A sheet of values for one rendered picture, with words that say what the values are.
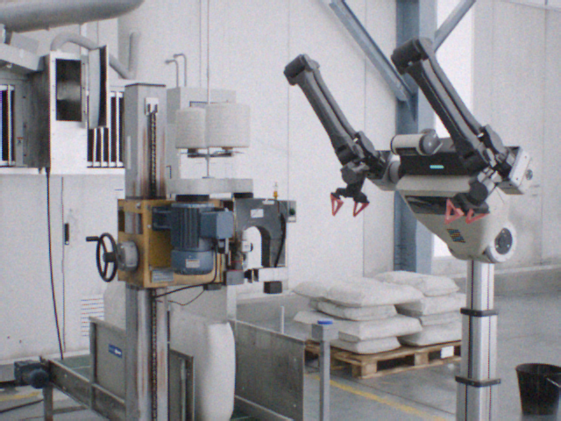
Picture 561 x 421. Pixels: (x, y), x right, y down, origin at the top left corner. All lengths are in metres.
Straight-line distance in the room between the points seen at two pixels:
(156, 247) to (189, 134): 0.46
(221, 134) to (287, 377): 1.21
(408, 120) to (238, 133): 6.27
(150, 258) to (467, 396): 1.26
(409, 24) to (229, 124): 6.44
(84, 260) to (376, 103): 4.23
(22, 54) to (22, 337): 1.85
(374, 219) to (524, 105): 2.81
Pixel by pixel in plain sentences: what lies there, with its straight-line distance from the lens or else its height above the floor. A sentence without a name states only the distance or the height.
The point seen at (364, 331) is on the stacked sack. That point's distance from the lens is 5.75.
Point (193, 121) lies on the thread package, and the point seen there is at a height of 1.63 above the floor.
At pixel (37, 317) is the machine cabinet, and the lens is 5.72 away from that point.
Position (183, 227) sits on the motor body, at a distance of 2.81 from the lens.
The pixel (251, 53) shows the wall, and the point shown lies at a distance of 7.99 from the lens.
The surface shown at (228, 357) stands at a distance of 3.43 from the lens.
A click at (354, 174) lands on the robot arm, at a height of 1.44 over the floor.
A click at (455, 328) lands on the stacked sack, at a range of 6.44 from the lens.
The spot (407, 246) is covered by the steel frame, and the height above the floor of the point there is 0.65.
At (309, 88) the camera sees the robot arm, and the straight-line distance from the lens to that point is 2.97.
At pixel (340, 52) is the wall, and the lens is 8.64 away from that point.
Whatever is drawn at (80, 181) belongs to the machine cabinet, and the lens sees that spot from 5.74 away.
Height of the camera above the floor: 1.43
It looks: 3 degrees down
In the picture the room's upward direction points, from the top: straight up
